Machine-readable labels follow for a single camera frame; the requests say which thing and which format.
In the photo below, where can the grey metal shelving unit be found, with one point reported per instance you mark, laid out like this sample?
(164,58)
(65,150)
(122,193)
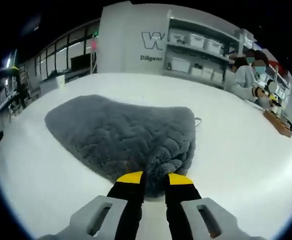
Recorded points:
(193,49)

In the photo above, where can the wooden tray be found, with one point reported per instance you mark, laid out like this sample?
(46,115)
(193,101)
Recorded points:
(277,125)

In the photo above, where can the group of white storage boxes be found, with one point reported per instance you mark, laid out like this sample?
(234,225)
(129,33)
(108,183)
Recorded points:
(198,40)

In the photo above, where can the black monitor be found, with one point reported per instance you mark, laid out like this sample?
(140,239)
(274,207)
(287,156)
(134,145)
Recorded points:
(81,62)

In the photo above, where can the pink hanging tag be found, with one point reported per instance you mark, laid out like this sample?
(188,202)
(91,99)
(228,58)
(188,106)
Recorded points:
(94,45)

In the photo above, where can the grey quilted towel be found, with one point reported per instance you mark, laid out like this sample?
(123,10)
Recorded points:
(111,130)

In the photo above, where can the grey cabinet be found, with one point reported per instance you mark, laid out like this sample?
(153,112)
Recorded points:
(48,87)

